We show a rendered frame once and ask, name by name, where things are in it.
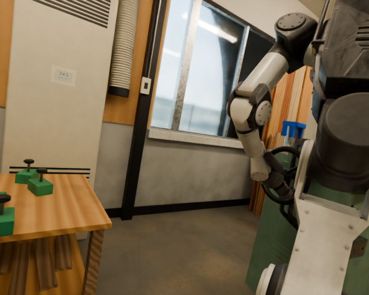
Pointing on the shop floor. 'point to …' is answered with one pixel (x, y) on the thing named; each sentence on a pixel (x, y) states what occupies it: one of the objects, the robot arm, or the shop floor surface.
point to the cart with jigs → (43, 233)
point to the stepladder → (292, 131)
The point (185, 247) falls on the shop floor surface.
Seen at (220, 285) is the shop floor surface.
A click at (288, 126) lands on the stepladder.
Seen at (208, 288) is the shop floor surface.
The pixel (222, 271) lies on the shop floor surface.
